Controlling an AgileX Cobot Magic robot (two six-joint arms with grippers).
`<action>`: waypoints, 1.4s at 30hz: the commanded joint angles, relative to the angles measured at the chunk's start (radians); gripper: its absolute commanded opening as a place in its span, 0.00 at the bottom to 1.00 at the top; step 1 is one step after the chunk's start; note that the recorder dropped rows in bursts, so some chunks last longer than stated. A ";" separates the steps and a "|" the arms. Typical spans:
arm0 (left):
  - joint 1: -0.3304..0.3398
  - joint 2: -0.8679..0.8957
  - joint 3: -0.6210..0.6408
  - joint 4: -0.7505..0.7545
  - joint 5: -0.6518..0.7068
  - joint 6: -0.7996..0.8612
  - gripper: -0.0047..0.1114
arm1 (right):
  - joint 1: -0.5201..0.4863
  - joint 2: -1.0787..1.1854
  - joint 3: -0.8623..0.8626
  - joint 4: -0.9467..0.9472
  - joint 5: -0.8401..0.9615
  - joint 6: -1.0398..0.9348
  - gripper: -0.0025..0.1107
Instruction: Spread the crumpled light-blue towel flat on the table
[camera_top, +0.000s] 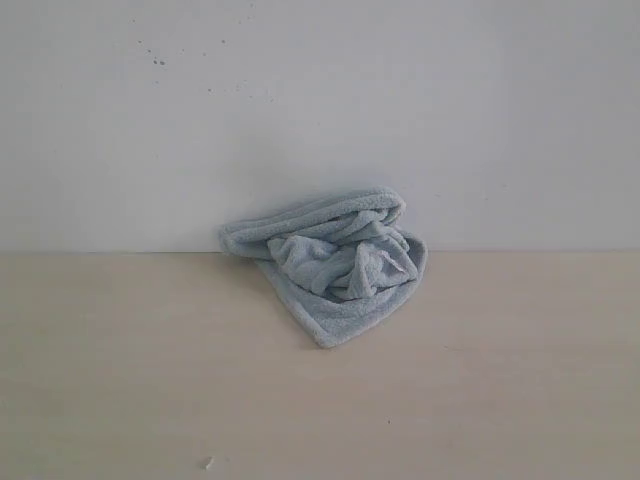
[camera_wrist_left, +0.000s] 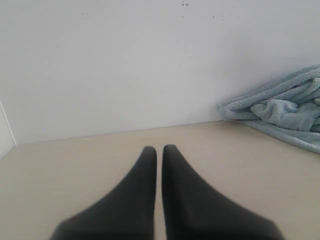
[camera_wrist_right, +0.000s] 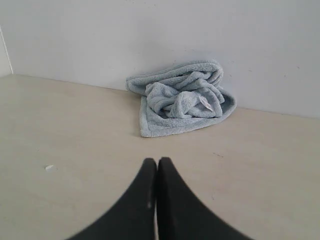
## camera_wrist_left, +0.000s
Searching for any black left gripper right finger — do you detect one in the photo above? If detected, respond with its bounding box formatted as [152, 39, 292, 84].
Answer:
[161, 144, 285, 240]

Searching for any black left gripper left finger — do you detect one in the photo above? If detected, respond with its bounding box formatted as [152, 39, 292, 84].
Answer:
[51, 146, 157, 240]

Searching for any light blue fleece towel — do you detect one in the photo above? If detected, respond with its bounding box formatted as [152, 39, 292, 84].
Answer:
[216, 65, 320, 153]

